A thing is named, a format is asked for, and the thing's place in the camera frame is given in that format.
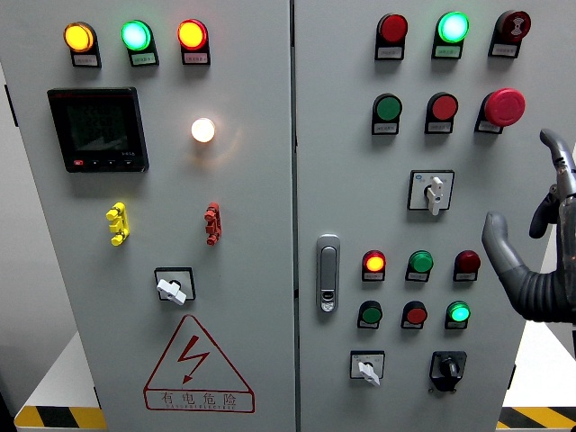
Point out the small dark red lamp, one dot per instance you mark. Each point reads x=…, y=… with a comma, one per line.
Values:
x=466, y=262

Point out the small lit green lamp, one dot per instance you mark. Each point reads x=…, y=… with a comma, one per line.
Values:
x=459, y=312

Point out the black door hinge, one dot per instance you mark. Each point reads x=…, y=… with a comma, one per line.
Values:
x=512, y=377
x=97, y=397
x=11, y=105

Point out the small unlit green lamp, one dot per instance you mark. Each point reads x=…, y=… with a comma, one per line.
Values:
x=421, y=262

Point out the small red push button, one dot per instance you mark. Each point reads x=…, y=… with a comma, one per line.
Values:
x=416, y=315

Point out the black yellow striped tape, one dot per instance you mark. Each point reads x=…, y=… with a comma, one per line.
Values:
x=540, y=417
x=58, y=417

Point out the small lit red lamp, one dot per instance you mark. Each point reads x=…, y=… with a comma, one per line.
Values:
x=374, y=262

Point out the small green push button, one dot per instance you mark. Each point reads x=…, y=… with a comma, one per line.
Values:
x=371, y=315

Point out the large red stop button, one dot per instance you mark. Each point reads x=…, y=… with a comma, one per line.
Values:
x=504, y=107

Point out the pale grey door with lock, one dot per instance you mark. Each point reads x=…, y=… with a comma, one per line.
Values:
x=351, y=202

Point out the large red push button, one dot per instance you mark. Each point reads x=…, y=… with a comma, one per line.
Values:
x=444, y=107

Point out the silver door lock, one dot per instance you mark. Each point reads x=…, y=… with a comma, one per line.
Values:
x=328, y=274

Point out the large green push button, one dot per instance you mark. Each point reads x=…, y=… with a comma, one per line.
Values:
x=388, y=108

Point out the red buzzer with sound symbol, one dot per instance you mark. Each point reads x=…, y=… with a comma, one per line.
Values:
x=516, y=24

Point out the large lit green lamp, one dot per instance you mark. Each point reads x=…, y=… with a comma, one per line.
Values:
x=453, y=27
x=135, y=35

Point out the pale grey door with display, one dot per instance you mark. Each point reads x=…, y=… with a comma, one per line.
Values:
x=252, y=202

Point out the large dark red lamp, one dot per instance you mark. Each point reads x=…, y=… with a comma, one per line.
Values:
x=393, y=28

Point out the red warning triangle sign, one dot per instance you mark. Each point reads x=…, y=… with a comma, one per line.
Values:
x=193, y=360

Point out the white round lamp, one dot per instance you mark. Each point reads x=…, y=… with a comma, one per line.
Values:
x=203, y=130

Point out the large lit red lamp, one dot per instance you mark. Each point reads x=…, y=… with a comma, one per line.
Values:
x=191, y=34

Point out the black display meter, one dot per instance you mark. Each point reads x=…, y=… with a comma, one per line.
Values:
x=96, y=130

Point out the large yellow round lamp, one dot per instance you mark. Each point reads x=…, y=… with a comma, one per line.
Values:
x=78, y=38

